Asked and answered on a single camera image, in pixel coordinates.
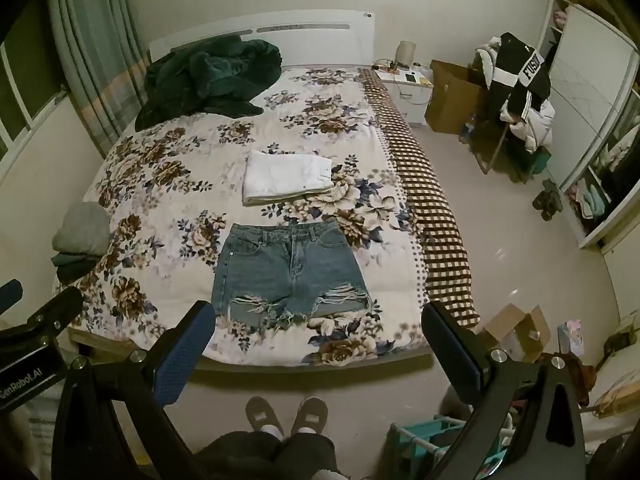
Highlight brown checkered bed sheet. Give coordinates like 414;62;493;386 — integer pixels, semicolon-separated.
358;67;482;330

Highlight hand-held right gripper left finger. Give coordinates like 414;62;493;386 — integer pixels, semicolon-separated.
52;300;217;480

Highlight folded white pants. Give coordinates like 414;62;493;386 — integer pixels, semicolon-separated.
242;150;335;206

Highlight person's slipper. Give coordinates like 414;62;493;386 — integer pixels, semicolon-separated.
244;396;285;437
291;396;330;436

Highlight floral bed blanket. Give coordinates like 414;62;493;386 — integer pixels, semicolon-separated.
54;66;432;367

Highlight large brown cardboard box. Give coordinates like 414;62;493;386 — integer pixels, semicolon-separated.
424;60;488;136

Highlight white bed headboard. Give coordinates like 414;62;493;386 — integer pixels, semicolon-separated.
148;10;377;69

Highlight chair with clothes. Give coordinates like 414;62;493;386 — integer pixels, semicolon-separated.
469;32;556;183

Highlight green striped curtain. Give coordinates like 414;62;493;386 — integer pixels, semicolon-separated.
46;0;152;145

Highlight blue denim shorts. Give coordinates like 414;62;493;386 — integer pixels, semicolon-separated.
210;223;374;330

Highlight pastel printed box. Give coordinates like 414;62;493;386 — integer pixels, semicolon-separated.
561;319;583;357

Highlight white nightstand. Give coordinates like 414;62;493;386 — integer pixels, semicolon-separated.
374;66;435;120

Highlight window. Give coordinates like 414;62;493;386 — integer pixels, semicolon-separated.
0;0;68;161

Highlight teal storage rack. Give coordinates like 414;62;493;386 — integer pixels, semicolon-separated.
387;412;516;480

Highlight person's left slipper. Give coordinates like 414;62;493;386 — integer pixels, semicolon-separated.
244;396;285;437

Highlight folded grey cloth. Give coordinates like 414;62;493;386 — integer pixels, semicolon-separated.
51;201;113;256

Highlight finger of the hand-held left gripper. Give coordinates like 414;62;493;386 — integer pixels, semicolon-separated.
0;279;24;317
0;287;85;347

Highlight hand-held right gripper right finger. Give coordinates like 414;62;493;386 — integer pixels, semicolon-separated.
421;301;586;480

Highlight black and white jacket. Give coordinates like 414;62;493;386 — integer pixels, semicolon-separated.
487;32;552;122

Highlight person's right slipper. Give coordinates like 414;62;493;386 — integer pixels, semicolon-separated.
291;396;330;436

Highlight person's legs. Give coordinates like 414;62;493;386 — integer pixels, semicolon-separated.
191;422;347;480

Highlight folded dark green cloth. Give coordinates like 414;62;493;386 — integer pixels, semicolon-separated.
51;252;108;282

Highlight white wardrobe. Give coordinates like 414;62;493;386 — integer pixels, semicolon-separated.
536;0;640;250

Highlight dark green fleece blanket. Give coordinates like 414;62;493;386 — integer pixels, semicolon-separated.
134;38;284;132

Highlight small open cardboard box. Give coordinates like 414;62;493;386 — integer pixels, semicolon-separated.
475;304;552;365

